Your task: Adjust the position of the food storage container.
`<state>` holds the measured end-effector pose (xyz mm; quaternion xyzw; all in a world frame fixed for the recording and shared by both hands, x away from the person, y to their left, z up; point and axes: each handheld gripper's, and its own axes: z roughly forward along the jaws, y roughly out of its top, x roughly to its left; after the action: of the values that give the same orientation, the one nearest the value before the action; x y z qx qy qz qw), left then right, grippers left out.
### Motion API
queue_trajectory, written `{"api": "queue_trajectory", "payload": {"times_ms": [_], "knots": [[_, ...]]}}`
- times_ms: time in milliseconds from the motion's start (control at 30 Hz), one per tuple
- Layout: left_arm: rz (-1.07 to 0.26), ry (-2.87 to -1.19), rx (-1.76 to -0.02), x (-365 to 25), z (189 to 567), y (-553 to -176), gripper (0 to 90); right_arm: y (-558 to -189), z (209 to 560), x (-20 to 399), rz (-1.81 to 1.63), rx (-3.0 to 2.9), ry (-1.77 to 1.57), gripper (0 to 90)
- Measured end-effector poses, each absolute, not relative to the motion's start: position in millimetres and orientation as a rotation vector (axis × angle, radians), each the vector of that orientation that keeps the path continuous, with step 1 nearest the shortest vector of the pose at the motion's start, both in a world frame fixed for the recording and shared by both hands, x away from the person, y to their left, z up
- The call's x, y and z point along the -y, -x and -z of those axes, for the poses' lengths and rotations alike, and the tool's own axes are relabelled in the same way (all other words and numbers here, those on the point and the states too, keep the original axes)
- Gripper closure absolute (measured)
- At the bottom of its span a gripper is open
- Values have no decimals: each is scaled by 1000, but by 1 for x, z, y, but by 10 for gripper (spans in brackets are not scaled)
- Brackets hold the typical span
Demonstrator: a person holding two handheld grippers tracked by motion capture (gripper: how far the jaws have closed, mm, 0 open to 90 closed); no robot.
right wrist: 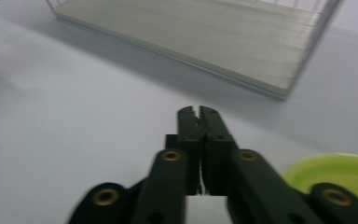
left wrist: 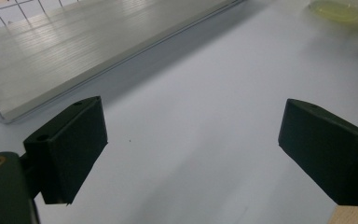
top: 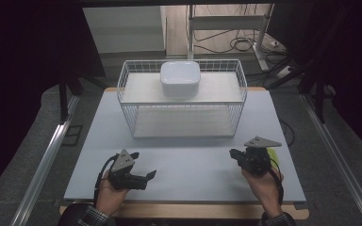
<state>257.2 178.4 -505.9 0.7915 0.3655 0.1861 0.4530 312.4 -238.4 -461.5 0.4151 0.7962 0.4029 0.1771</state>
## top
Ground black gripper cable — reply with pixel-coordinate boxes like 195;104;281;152
268;156;285;205
92;153;121;209

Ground black floor outlet frame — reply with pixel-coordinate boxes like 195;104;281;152
61;124;84;147

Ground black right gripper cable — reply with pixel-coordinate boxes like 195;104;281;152
268;156;285;205

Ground person's left hand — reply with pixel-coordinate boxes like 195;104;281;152
95;170;130;218

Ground black cables on floor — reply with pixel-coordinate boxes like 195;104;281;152
193;27;287;55

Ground thin black cable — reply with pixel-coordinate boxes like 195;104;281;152
278;119;296;147

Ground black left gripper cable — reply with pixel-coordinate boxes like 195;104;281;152
92;153;121;209

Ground aluminium rail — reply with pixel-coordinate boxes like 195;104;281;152
9;94;81;226
299;93;362;226

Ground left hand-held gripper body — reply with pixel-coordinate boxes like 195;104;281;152
107;149;148;191

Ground white wire rack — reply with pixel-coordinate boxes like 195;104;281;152
116;58;248;139

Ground black metal stand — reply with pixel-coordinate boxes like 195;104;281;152
297;62;336;124
58;71;85;124

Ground white rectangular dish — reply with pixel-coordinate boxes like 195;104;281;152
159;60;202;98

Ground white metal desk frame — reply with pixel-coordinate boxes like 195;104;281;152
186;3;275;72

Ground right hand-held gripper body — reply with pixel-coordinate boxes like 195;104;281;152
240;136;283;177

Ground person's right hand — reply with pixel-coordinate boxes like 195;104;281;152
240;167;285;218

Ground white cabinet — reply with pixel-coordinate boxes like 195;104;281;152
82;5;168;59

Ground white power strip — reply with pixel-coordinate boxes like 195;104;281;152
274;64;295;80

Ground light grey table mat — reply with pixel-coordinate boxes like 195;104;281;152
63;89;307;203

